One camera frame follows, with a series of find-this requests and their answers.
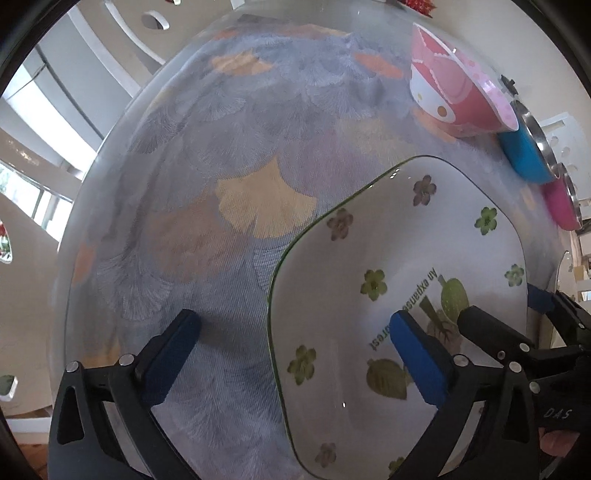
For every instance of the person's right hand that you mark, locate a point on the person's right hand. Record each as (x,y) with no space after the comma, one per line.
(556,447)

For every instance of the black knob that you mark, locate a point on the black knob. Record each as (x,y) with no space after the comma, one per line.
(508,85)

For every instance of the white floral square plate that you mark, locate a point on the white floral square plate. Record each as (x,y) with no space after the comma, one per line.
(369,240)

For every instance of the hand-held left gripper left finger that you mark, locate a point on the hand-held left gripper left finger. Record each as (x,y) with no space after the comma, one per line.
(171,357)

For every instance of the white dining chair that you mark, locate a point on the white dining chair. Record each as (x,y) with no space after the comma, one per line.
(124,23)
(565,127)

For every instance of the blue steel-lined bowl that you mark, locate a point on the blue steel-lined bowl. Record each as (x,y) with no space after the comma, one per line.
(526,152)

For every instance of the pink cartoon bowl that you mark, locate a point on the pink cartoon bowl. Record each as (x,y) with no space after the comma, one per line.
(448,87)

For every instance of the window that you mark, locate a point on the window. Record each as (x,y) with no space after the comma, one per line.
(27,106)

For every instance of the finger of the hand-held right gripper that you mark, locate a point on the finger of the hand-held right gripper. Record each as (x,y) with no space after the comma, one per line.
(485,325)
(541,299)

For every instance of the magenta steel-lined bowl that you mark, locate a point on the magenta steel-lined bowl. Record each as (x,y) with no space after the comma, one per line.
(561,203)

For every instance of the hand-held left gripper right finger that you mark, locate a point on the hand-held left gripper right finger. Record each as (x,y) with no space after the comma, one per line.
(420,357)

